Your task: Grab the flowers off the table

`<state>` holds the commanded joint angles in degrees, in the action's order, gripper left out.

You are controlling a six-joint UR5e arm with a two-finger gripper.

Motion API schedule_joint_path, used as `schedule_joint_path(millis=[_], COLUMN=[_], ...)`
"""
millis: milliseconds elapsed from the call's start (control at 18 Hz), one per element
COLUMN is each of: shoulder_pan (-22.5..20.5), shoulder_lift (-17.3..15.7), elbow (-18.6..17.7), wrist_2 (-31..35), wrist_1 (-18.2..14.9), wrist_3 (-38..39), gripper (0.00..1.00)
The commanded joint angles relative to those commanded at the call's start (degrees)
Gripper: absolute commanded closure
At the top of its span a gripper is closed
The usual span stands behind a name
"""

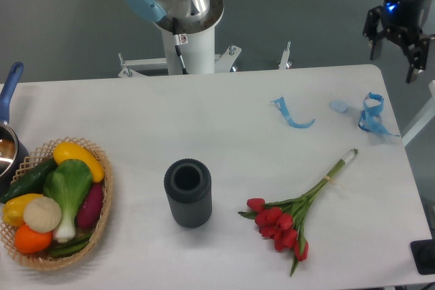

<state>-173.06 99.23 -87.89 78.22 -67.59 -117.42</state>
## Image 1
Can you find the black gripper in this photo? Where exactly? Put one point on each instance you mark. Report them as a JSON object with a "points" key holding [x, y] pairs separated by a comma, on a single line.
{"points": [[401, 23]]}

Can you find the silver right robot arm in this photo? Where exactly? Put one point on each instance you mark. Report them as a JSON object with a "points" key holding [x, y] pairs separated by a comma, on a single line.
{"points": [[401, 23]]}

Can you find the tangled blue tape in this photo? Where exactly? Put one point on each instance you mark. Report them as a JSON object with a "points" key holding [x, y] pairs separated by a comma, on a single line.
{"points": [[370, 117]]}

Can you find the small blue tape piece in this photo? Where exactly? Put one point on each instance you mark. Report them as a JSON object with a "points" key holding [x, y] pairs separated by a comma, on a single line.
{"points": [[338, 106]]}

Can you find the blue tape strip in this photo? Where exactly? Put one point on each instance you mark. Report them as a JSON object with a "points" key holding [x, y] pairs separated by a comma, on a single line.
{"points": [[281, 105]]}

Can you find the black device at table edge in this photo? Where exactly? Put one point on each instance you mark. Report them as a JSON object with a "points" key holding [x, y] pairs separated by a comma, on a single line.
{"points": [[423, 255]]}

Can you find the red tulip bouquet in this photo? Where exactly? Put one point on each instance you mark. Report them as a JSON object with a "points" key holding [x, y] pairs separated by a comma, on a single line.
{"points": [[283, 222]]}

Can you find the dark grey ribbed vase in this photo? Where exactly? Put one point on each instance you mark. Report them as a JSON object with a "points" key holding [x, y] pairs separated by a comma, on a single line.
{"points": [[187, 184]]}

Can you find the yellow squash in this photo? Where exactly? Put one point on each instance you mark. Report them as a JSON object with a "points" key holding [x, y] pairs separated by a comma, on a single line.
{"points": [[72, 151]]}

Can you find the purple sweet potato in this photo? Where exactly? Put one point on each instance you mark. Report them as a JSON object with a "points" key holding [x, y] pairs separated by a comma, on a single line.
{"points": [[90, 210]]}

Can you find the green bok choy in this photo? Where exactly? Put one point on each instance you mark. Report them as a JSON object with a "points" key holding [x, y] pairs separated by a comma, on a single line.
{"points": [[68, 185]]}

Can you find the green cucumber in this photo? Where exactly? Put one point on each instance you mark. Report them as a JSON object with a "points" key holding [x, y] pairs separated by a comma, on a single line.
{"points": [[32, 182]]}

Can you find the white garlic bulb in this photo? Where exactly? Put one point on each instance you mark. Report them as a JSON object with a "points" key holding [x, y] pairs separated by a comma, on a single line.
{"points": [[42, 214]]}

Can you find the green pea pod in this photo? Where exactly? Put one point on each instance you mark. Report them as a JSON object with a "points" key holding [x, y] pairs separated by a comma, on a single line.
{"points": [[69, 248]]}

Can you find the woven wicker basket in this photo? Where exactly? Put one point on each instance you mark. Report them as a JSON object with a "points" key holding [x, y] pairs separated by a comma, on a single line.
{"points": [[41, 260]]}

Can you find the yellow bell pepper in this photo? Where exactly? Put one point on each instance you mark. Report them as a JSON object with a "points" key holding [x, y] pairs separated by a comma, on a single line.
{"points": [[13, 210]]}

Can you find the orange fruit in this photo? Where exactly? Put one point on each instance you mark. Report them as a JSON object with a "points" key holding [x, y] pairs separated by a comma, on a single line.
{"points": [[28, 241]]}

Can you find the white frame bar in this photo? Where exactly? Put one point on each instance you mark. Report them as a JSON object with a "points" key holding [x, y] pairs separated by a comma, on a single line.
{"points": [[421, 119]]}

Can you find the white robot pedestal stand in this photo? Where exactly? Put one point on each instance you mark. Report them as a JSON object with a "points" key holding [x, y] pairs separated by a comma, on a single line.
{"points": [[184, 54]]}

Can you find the blue handled saucepan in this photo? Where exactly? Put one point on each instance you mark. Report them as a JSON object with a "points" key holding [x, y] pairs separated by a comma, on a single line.
{"points": [[13, 151]]}

